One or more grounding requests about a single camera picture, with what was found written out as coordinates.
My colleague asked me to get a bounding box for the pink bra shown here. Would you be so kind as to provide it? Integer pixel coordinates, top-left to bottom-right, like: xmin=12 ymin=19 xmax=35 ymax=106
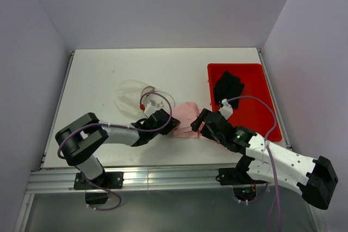
xmin=172 ymin=102 xmax=201 ymax=139

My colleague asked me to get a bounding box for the white mesh laundry bag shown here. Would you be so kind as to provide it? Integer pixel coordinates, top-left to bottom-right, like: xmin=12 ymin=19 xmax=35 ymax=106
xmin=114 ymin=80 xmax=176 ymax=119

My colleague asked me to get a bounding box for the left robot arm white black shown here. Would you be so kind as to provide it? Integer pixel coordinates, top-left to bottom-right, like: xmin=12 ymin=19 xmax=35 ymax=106
xmin=55 ymin=109 xmax=181 ymax=188

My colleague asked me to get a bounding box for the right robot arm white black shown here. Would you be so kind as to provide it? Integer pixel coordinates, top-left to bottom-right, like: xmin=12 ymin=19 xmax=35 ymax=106
xmin=191 ymin=109 xmax=338 ymax=210

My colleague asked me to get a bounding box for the black garment in bin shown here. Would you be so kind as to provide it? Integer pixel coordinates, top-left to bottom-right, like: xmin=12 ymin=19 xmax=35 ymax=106
xmin=210 ymin=71 xmax=245 ymax=111

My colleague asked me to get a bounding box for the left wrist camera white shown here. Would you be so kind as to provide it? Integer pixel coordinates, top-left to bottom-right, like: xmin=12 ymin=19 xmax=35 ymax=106
xmin=140 ymin=101 xmax=157 ymax=118

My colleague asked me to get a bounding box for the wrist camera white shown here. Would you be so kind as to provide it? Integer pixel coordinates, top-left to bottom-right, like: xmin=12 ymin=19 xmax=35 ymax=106
xmin=140 ymin=101 xmax=157 ymax=118
xmin=219 ymin=99 xmax=233 ymax=120

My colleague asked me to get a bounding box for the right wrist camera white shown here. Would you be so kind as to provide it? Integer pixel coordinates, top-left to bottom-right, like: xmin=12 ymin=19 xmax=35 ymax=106
xmin=219 ymin=99 xmax=233 ymax=120

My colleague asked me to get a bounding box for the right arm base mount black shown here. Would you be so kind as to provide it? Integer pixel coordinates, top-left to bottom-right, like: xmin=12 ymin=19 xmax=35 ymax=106
xmin=215 ymin=168 xmax=246 ymax=186

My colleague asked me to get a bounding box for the aluminium mounting rail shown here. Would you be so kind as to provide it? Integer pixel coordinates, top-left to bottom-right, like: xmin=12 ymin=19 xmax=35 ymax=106
xmin=26 ymin=162 xmax=272 ymax=193

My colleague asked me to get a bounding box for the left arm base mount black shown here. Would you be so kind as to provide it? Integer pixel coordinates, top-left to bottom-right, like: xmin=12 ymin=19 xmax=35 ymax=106
xmin=73 ymin=172 xmax=123 ymax=190

